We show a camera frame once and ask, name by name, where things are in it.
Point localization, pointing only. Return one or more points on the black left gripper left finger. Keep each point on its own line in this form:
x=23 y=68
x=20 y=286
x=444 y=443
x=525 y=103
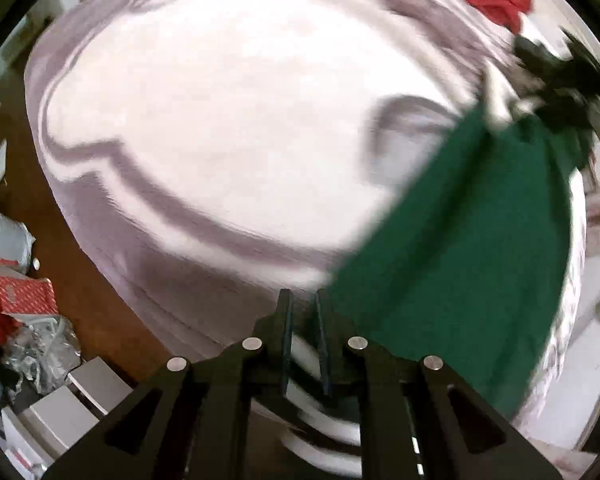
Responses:
x=192 y=423

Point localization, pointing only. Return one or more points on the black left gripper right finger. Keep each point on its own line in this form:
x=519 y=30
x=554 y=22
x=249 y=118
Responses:
x=417 y=421

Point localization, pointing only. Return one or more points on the green and white varsity jacket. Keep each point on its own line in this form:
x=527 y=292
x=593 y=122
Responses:
x=468 y=270

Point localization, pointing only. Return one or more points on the white box on floor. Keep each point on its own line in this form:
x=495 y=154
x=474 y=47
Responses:
x=42 y=432

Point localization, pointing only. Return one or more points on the crumpled silver plastic bag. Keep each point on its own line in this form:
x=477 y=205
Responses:
x=43 y=352

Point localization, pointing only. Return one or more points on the red patterned gift box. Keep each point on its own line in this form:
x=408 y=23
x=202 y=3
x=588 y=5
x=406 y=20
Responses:
x=22 y=299

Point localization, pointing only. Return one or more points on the white purple rose blanket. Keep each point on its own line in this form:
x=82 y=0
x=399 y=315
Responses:
x=207 y=153

